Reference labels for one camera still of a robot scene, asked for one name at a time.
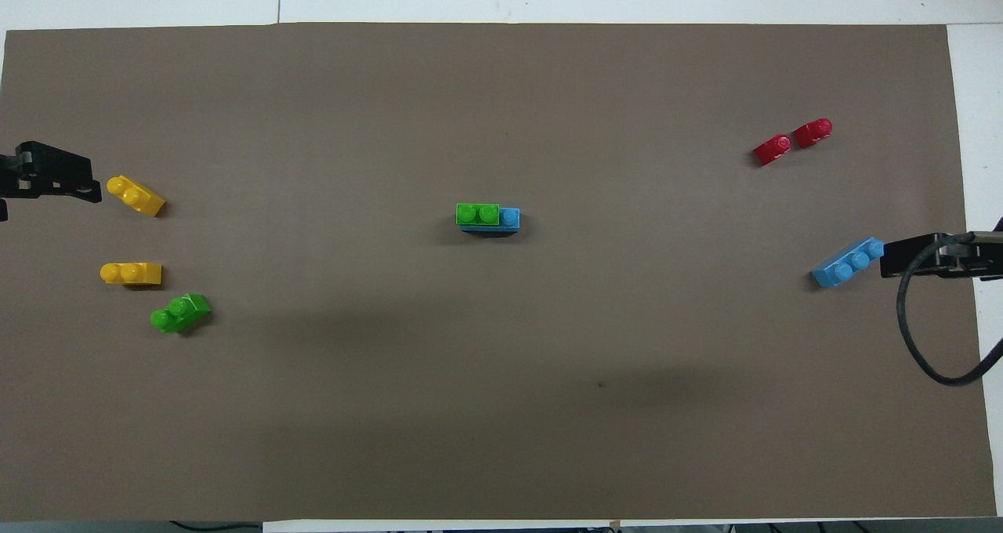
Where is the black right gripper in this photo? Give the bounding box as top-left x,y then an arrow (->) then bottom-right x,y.
879,230 -> 1003,282

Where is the blue three-stud toy brick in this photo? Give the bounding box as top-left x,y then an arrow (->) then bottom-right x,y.
809,237 -> 886,289
458,207 -> 521,237

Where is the green two-stud toy brick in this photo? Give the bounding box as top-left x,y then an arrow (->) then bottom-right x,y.
150,292 -> 212,335
456,202 -> 501,227

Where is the yellow two-stud toy brick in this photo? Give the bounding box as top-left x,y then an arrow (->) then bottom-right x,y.
100,262 -> 163,287
106,175 -> 167,218

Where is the red single-stud toy brick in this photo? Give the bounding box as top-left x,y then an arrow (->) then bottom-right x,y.
792,118 -> 834,150
752,133 -> 793,168

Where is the brown table mat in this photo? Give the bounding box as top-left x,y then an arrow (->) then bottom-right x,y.
0,22 -> 998,521

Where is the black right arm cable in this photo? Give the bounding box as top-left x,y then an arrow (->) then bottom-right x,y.
896,234 -> 1003,387

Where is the black floor cable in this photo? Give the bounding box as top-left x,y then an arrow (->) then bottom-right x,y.
168,520 -> 263,533

